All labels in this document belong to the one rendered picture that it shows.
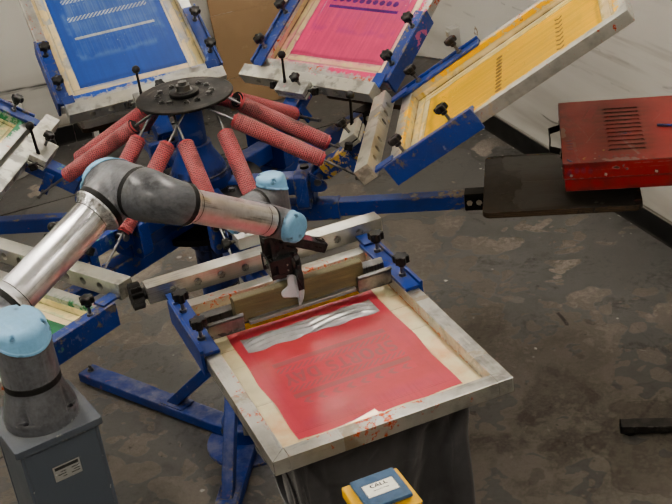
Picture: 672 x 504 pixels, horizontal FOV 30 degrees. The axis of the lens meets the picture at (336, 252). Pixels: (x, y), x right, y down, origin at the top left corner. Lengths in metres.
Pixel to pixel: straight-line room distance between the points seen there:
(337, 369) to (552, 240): 2.62
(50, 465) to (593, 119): 2.02
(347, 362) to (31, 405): 0.84
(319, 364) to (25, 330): 0.85
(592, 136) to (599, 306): 1.41
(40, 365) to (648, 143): 1.92
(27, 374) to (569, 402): 2.43
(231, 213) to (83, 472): 0.64
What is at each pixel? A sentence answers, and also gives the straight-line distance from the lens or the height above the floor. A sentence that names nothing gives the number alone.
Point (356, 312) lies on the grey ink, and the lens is 3.22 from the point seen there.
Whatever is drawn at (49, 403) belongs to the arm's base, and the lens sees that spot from 2.56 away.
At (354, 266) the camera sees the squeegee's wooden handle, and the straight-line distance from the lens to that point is 3.25.
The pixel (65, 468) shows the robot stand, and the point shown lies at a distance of 2.62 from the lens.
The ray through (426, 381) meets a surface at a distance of 2.94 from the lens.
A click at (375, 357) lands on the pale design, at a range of 3.05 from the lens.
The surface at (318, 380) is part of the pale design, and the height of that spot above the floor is 0.96.
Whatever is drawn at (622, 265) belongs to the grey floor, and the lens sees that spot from 5.31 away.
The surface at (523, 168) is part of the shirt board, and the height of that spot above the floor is 0.95.
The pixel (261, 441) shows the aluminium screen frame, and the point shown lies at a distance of 2.77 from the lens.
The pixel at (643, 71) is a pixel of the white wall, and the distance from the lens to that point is 5.28.
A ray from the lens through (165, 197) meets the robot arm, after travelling 2.65.
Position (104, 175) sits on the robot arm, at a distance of 2.73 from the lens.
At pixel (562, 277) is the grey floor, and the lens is 5.23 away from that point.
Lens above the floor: 2.60
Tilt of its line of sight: 28 degrees down
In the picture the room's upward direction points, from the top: 8 degrees counter-clockwise
